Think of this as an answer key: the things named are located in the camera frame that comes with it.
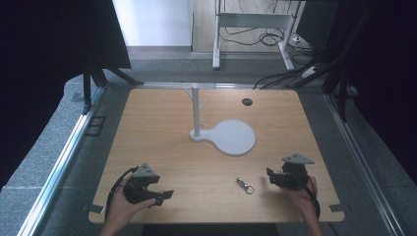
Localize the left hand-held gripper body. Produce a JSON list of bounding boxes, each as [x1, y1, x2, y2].
[[122, 162, 161, 205]]

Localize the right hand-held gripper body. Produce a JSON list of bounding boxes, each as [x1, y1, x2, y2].
[[280, 152, 316, 191]]

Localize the silver metal keyring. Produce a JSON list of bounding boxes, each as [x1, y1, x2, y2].
[[236, 177, 256, 196]]

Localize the white tree stand with tray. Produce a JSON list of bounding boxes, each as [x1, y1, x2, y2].
[[183, 82, 258, 157]]

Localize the person's right hand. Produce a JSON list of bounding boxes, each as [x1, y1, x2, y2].
[[278, 174, 319, 215]]

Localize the person's left hand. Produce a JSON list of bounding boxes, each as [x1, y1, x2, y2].
[[103, 184, 157, 230]]

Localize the grey tape piece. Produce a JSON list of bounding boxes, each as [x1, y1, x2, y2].
[[81, 203, 105, 214]]

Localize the black metal stand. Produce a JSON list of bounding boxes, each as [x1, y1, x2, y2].
[[284, 3, 378, 124], [81, 60, 146, 116]]

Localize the white power strip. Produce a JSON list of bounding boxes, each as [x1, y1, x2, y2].
[[300, 65, 318, 80]]

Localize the black curtain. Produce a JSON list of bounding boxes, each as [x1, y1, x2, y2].
[[296, 0, 417, 186], [0, 0, 132, 191]]

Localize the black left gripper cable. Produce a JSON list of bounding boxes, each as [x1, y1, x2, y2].
[[103, 165, 141, 221]]

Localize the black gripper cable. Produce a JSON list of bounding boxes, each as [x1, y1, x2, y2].
[[103, 165, 141, 221], [294, 175, 322, 221]]

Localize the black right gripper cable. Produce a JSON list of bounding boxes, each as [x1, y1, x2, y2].
[[294, 175, 322, 221]]

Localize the aluminium rail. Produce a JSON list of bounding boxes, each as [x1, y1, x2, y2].
[[131, 81, 257, 90], [323, 92, 407, 236], [16, 86, 107, 236]]

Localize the black floor cables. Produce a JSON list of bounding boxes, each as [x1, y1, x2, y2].
[[218, 0, 328, 90]]

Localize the white metal desk frame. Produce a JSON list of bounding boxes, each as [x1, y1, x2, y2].
[[211, 0, 303, 72]]

